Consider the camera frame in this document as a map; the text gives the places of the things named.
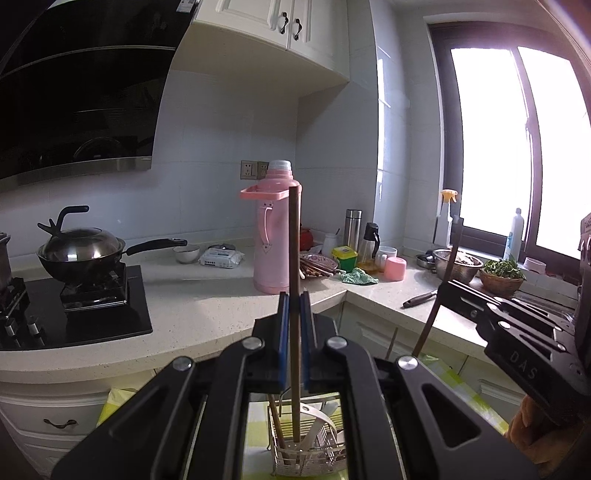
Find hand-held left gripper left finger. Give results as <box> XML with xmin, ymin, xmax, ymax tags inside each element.
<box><xmin>51</xmin><ymin>292</ymin><xmax>291</xmax><ymax>480</ymax></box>

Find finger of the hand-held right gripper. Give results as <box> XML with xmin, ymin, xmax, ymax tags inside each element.
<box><xmin>436</xmin><ymin>278</ymin><xmax>571</xmax><ymax>350</ymax></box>
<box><xmin>501</xmin><ymin>298</ymin><xmax>575</xmax><ymax>329</ymax></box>

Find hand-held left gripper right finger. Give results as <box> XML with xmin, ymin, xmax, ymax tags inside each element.
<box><xmin>299</xmin><ymin>290</ymin><xmax>541</xmax><ymax>480</ymax></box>

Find long brown wooden chopstick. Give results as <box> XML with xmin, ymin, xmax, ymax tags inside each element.
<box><xmin>411</xmin><ymin>215</ymin><xmax>465</xmax><ymax>358</ymax></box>
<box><xmin>289</xmin><ymin>186</ymin><xmax>303</xmax><ymax>441</ymax></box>

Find white long-handled ladle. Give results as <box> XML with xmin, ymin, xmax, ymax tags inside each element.
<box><xmin>299</xmin><ymin>401</ymin><xmax>345</xmax><ymax>467</ymax></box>

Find set of wooden chopsticks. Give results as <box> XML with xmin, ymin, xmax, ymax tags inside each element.
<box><xmin>268</xmin><ymin>399</ymin><xmax>289</xmax><ymax>462</ymax></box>

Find metal wire utensil rack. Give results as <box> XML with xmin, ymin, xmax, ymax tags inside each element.
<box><xmin>267</xmin><ymin>391</ymin><xmax>347</xmax><ymax>478</ymax></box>

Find person's right hand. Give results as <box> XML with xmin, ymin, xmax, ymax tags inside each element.
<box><xmin>505</xmin><ymin>396</ymin><xmax>573</xmax><ymax>474</ymax></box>

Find steel mixing bowl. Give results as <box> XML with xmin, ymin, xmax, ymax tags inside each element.
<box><xmin>431</xmin><ymin>249</ymin><xmax>485</xmax><ymax>284</ymax></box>

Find wicker basket of greens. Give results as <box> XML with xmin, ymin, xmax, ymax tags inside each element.
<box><xmin>479</xmin><ymin>258</ymin><xmax>527</xmax><ymax>297</ymax></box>

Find white detergent bottle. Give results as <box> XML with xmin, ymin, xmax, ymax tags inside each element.
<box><xmin>504</xmin><ymin>208</ymin><xmax>525</xmax><ymax>263</ymax></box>

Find pink cup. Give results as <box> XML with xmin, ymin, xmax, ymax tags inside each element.
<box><xmin>384</xmin><ymin>256</ymin><xmax>408</xmax><ymax>282</ymax></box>

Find spray bottle yellow trigger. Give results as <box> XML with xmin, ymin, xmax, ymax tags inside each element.
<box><xmin>434</xmin><ymin>189</ymin><xmax>459</xmax><ymax>250</ymax></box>

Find pile of reddish chopsticks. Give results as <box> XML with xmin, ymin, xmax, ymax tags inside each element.
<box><xmin>299</xmin><ymin>257</ymin><xmax>339</xmax><ymax>280</ymax></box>

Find patterned plate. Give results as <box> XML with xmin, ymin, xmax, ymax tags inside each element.
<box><xmin>299</xmin><ymin>253</ymin><xmax>340</xmax><ymax>280</ymax></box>

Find green dish cloth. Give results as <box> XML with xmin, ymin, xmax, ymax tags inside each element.
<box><xmin>339</xmin><ymin>268</ymin><xmax>380</xmax><ymax>287</ymax></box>

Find yellow-green lidded box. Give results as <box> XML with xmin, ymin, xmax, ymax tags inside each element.
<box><xmin>331</xmin><ymin>246</ymin><xmax>360</xmax><ymax>274</ymax></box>

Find pink thermos jug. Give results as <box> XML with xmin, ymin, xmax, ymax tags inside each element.
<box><xmin>239</xmin><ymin>159</ymin><xmax>303</xmax><ymax>295</ymax></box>

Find white wet wipes packet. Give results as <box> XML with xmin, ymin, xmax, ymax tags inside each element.
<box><xmin>199</xmin><ymin>244</ymin><xmax>245</xmax><ymax>268</ymax></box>

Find stainless steel vacuum bottle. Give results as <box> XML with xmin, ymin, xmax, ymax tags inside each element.
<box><xmin>344</xmin><ymin>209</ymin><xmax>363</xmax><ymax>254</ymax></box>

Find white bowl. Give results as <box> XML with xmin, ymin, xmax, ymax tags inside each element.
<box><xmin>173</xmin><ymin>244</ymin><xmax>201</xmax><ymax>265</ymax></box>

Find dark-framed window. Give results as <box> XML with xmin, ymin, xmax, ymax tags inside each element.
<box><xmin>425</xmin><ymin>18</ymin><xmax>591</xmax><ymax>278</ymax></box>

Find yellow checkered tablecloth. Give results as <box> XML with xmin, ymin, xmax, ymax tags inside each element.
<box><xmin>95</xmin><ymin>353</ymin><xmax>511</xmax><ymax>480</ymax></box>

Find black glass gas cooktop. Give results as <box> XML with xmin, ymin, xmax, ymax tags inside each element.
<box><xmin>0</xmin><ymin>263</ymin><xmax>154</xmax><ymax>352</ymax></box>

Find black wok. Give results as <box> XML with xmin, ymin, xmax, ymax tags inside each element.
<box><xmin>37</xmin><ymin>237</ymin><xmax>188</xmax><ymax>283</ymax></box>

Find steel wok lid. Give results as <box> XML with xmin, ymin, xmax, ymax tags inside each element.
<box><xmin>37</xmin><ymin>205</ymin><xmax>125</xmax><ymax>260</ymax></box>

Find white base cabinets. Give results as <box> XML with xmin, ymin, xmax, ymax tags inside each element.
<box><xmin>0</xmin><ymin>295</ymin><xmax>532</xmax><ymax>480</ymax></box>

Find black range hood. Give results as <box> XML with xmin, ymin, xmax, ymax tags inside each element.
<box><xmin>0</xmin><ymin>0</ymin><xmax>201</xmax><ymax>192</ymax></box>

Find black-handled kitchen knife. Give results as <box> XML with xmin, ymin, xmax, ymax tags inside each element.
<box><xmin>403</xmin><ymin>288</ymin><xmax>439</xmax><ymax>309</ymax></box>

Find white wall cabinet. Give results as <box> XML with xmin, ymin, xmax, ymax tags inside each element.
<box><xmin>168</xmin><ymin>0</ymin><xmax>375</xmax><ymax>97</ymax></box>

